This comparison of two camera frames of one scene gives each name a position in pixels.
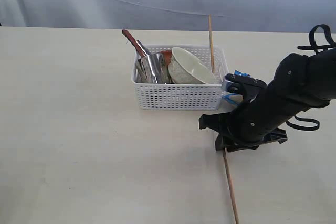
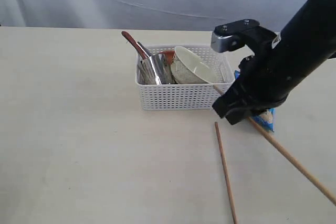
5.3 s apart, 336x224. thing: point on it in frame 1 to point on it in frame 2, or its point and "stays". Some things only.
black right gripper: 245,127 to 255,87
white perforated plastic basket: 156,96 stays
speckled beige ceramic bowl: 184,68 stays
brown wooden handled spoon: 138,48 stays
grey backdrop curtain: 288,2 stays
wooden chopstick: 211,49 to 291,158
